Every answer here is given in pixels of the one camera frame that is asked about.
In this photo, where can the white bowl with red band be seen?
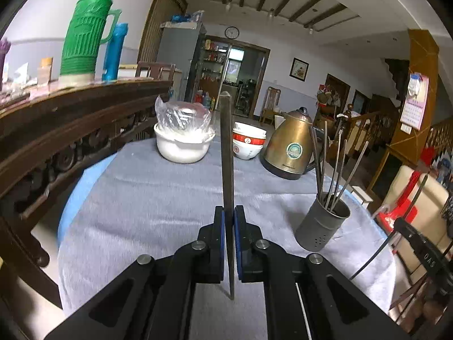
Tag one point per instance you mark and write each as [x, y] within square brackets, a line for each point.
[253, 141]

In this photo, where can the wooden stair railing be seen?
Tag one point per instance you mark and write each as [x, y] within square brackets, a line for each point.
[368, 131]

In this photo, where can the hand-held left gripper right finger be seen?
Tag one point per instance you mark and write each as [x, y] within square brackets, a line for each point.
[239, 244]

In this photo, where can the round wall clock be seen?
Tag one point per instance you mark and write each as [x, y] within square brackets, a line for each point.
[232, 32]

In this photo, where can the white ceramic pot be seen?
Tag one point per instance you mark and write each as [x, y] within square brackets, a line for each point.
[182, 148]

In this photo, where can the small orange box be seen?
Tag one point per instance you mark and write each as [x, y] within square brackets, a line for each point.
[45, 71]

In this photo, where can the grey refrigerator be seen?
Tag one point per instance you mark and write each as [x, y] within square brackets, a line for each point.
[178, 60]

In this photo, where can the blue bag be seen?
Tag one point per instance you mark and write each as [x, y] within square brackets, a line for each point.
[180, 17]

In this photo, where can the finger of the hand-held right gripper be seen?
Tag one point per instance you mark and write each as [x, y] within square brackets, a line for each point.
[416, 241]

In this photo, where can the green thermos flask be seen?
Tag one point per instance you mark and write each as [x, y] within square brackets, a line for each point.
[83, 35]

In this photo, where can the blue thermos bottle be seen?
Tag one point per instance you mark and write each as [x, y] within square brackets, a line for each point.
[114, 51]

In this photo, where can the carved dark wooden sideboard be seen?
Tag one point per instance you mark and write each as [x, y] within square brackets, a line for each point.
[53, 131]

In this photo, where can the grey tablecloth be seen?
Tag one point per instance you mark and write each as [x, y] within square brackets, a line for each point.
[159, 212]

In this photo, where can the framed wall picture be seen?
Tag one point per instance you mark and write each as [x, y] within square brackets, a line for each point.
[299, 68]

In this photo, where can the blue table cover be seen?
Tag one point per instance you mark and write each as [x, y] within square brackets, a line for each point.
[76, 198]

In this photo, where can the grey metal utensil holder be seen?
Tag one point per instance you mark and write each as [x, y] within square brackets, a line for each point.
[318, 226]

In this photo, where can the wooden dining chair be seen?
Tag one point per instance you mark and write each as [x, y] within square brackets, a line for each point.
[270, 102]

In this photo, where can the dark wooden chair back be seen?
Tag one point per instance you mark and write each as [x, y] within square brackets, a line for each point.
[155, 69]

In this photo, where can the clear plastic bag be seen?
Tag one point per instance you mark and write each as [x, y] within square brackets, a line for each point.
[182, 117]

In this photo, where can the wall calendar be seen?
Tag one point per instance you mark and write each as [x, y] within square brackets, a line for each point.
[414, 102]

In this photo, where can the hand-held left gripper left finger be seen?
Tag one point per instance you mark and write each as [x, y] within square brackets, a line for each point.
[220, 241]

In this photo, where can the brass electric kettle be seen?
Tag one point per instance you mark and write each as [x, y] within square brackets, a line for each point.
[286, 148]

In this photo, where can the small white stool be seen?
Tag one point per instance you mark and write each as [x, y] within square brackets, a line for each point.
[362, 194]

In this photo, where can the beige chair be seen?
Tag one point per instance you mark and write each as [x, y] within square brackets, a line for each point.
[437, 198]

